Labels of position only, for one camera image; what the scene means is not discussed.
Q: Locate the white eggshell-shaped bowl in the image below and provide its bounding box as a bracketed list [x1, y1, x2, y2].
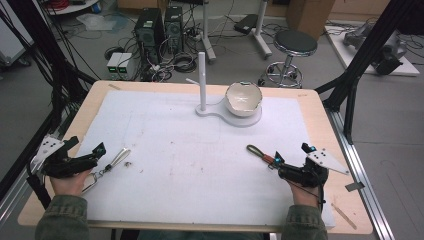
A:
[224, 81, 264, 118]

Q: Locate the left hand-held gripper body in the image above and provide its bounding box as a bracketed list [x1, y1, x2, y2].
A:
[30, 134, 98, 179]

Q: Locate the black round stool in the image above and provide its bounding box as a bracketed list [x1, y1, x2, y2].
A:
[258, 29, 319, 89]

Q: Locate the narrow black computer tower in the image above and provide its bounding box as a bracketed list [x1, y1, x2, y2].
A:
[164, 5, 185, 54]

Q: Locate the grey tape piece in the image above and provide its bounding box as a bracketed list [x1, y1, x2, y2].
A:
[344, 181, 366, 193]

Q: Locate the thin wooden stick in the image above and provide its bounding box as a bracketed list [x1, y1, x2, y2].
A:
[330, 203, 358, 231]

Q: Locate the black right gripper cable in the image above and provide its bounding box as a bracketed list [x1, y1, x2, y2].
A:
[293, 176, 327, 214]

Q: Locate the person's left hand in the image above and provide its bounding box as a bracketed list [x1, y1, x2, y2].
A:
[49, 168, 93, 198]

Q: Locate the silver keychain with clear tag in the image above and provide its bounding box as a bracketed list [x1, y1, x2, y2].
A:
[80, 147, 132, 195]

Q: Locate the large black computer tower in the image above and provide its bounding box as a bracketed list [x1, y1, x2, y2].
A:
[134, 7, 166, 65]

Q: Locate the brown leather keychain with carabiner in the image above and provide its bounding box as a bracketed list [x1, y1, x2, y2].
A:
[246, 144, 278, 168]

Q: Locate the white board with grey equipment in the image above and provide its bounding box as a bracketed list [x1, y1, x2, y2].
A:
[324, 23, 421, 78]

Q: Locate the black metal frame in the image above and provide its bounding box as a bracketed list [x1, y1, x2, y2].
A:
[314, 0, 424, 146]
[0, 0, 98, 201]

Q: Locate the white power supply unit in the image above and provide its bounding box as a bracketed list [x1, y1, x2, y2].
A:
[106, 52, 124, 81]
[117, 52, 135, 81]

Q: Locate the white stand leg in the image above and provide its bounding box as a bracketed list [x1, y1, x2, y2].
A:
[251, 0, 274, 60]
[199, 0, 217, 64]

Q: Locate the flat black box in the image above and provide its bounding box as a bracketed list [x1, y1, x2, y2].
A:
[233, 13, 260, 35]

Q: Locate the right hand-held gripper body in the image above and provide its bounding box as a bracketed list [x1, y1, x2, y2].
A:
[278, 149, 350, 188]

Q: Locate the brown cardboard box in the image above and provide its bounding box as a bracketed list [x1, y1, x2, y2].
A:
[285, 0, 336, 41]

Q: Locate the coiled black cable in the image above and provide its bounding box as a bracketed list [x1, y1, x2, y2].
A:
[171, 51, 199, 74]

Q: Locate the white stand with post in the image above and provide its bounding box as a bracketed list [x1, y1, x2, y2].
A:
[185, 51, 263, 128]

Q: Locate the person's right hand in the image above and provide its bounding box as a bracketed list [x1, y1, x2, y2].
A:
[288, 181, 323, 208]

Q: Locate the white table mat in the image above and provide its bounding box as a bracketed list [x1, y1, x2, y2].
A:
[75, 90, 336, 230]

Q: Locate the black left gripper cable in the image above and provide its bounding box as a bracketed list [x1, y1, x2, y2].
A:
[26, 163, 53, 211]

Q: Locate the aluminium rail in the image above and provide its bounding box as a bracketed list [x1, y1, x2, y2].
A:
[0, 166, 38, 228]
[324, 108, 396, 240]

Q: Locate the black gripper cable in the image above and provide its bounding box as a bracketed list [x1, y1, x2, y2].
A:
[26, 163, 53, 211]
[293, 176, 327, 214]

